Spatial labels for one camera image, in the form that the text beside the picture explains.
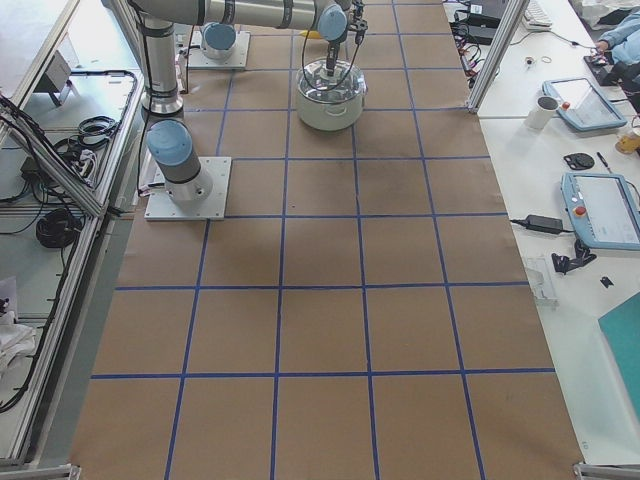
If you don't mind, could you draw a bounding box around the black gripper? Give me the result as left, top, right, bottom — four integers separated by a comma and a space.
325, 39, 342, 76

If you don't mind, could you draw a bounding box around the glass pot lid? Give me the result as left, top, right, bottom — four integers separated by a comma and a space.
296, 59, 367, 104

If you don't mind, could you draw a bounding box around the yellow corn cob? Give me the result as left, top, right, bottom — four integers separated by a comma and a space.
299, 30, 322, 40

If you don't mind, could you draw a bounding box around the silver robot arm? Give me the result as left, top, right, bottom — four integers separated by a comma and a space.
129, 1, 359, 220
200, 22, 237, 61

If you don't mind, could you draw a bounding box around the pale green electric pot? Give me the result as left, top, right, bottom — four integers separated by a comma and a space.
296, 86, 367, 131

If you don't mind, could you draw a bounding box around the white mug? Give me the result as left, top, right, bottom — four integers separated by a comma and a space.
524, 95, 559, 131

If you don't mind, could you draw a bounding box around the far teach pendant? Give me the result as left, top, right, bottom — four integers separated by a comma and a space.
542, 77, 627, 132

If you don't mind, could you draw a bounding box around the teach pendant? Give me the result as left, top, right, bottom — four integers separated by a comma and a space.
542, 77, 627, 132
560, 172, 639, 251

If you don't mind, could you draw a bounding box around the black power adapter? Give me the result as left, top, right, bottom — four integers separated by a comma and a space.
510, 214, 572, 235

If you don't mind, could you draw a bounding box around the black round disc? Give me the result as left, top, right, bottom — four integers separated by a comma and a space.
563, 152, 595, 171

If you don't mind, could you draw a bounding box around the black pen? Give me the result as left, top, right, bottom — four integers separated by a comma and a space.
596, 152, 613, 174

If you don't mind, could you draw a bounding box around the person blue sleeve arm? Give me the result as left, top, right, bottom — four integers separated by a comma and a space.
595, 11, 640, 64

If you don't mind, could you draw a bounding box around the clear plastic holder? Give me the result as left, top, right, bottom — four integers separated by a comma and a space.
522, 256, 559, 309

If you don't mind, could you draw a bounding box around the yellow drink cup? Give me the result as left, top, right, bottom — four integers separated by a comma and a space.
615, 127, 640, 154

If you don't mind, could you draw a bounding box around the near teach pendant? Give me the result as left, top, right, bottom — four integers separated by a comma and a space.
560, 172, 639, 251

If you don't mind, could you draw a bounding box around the small black clip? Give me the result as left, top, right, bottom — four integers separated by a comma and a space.
600, 276, 614, 288

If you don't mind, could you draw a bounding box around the teal board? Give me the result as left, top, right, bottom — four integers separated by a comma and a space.
599, 293, 639, 413

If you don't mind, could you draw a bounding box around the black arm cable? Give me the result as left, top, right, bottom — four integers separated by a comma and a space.
300, 29, 362, 92

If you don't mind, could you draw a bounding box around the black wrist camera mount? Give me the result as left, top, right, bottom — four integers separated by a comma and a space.
348, 0, 368, 46

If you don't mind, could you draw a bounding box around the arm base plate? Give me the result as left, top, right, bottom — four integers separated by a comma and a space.
144, 157, 232, 221
189, 30, 251, 70

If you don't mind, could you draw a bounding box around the aluminium frame post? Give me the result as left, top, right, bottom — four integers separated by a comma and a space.
466, 0, 528, 113

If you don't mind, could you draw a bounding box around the black bracket part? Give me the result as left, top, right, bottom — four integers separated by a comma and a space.
551, 239, 597, 275

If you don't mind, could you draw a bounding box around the black coiled cable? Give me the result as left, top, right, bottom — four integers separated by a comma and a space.
35, 207, 84, 250

